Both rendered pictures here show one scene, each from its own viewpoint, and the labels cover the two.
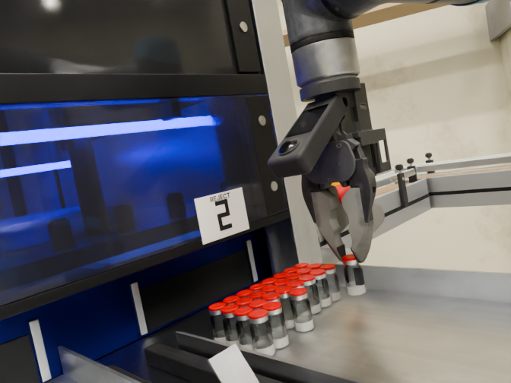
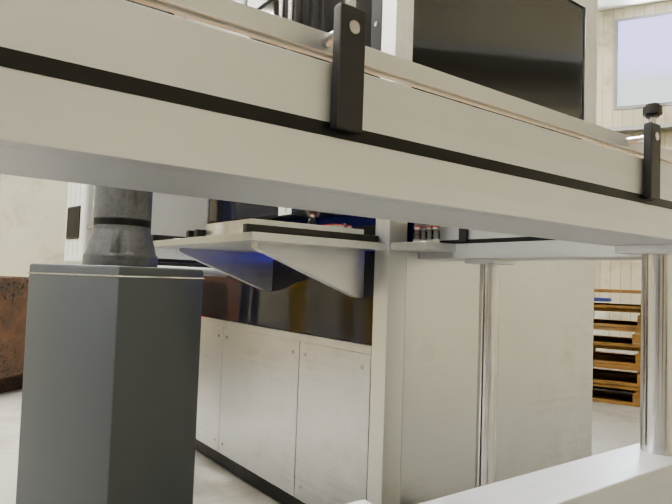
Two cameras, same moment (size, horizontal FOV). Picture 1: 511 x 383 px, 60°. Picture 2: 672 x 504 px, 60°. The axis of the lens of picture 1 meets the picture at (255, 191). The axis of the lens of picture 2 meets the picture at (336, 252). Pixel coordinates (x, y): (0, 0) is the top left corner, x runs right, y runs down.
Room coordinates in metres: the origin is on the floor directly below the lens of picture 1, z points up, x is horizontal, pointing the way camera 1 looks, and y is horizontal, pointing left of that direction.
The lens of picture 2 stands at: (0.80, -1.64, 0.78)
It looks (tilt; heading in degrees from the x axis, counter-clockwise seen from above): 3 degrees up; 98
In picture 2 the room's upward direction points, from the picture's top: 2 degrees clockwise
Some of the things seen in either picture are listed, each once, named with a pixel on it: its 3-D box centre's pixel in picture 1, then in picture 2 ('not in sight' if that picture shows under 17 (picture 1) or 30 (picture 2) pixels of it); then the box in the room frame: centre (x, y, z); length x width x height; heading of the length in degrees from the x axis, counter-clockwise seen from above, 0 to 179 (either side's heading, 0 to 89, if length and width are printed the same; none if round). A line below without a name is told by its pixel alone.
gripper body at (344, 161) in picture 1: (341, 134); not in sight; (0.53, -0.11, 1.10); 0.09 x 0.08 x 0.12; 134
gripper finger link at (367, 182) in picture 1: (354, 184); not in sight; (0.50, -0.11, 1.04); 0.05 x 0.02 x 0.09; 44
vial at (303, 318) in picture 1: (301, 309); not in sight; (0.50, -0.03, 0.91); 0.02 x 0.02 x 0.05
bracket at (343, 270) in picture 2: not in sight; (310, 272); (0.52, -0.13, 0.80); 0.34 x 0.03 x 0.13; 45
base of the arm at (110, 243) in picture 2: not in sight; (121, 243); (0.17, -0.47, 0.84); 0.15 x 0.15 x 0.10
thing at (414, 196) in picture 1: (345, 208); (541, 225); (1.08, -0.21, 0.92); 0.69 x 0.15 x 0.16; 135
